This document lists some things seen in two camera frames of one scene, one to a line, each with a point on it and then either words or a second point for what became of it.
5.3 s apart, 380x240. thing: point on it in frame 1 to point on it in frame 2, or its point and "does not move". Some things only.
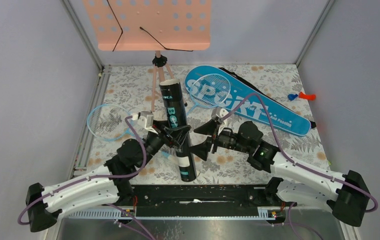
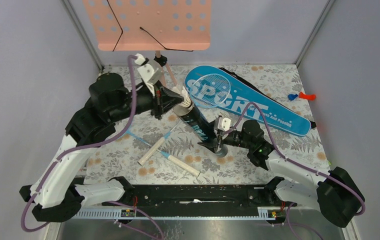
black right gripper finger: (208, 128) does not move
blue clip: (291, 97) does not move
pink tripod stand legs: (159, 61) does not move
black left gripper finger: (179, 132) to (168, 98)
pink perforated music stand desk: (150, 25) does not move
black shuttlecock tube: (177, 119) to (201, 128)
